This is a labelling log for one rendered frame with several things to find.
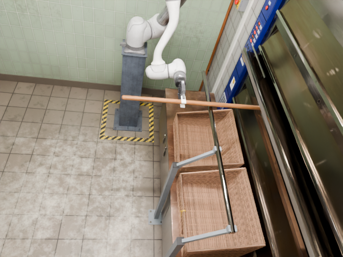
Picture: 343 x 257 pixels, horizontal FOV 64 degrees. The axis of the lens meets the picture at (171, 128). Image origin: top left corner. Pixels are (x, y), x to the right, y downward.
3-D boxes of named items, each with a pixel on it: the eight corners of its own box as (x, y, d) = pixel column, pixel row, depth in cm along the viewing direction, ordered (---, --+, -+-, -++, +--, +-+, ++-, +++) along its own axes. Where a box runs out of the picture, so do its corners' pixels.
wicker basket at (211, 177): (233, 183, 222) (246, 165, 201) (249, 258, 187) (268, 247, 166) (174, 181, 213) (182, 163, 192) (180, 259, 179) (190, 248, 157)
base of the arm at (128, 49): (120, 40, 243) (120, 34, 239) (145, 43, 247) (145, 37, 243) (119, 52, 232) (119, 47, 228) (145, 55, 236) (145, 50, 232)
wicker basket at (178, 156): (222, 127, 258) (233, 107, 236) (232, 181, 223) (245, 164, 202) (172, 122, 250) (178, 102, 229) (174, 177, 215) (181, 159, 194)
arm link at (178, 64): (187, 80, 202) (169, 82, 202) (185, 66, 211) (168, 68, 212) (186, 69, 193) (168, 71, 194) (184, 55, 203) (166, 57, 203)
